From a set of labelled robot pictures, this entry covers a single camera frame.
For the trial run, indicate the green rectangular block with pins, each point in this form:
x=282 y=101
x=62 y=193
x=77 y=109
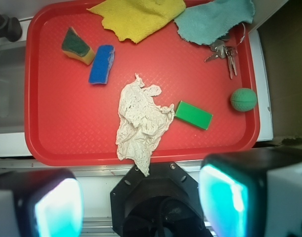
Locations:
x=193 y=115

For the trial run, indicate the white crumpled paper towel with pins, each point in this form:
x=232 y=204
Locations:
x=142 y=123

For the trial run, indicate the yellow cloth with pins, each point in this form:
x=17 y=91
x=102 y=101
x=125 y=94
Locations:
x=135 y=20

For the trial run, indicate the teal cloth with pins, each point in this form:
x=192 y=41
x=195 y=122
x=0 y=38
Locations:
x=205 y=23

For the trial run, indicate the blue sponge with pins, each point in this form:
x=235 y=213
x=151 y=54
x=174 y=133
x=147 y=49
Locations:
x=102 y=65

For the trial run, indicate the yellow green scouring sponge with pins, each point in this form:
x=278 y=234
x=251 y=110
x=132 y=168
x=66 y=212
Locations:
x=75 y=47

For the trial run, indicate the red plastic tray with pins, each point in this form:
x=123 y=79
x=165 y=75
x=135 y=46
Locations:
x=92 y=99

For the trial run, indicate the grey sink basin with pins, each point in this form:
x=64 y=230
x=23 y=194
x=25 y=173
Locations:
x=12 y=75

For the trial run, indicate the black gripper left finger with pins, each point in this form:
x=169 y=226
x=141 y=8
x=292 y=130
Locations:
x=41 y=203

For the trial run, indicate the green ball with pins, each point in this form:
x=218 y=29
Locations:
x=243 y=99

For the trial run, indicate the aluminium rail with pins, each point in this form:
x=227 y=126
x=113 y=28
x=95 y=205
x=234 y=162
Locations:
x=86 y=171

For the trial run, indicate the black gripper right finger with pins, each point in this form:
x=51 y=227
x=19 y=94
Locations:
x=256 y=193

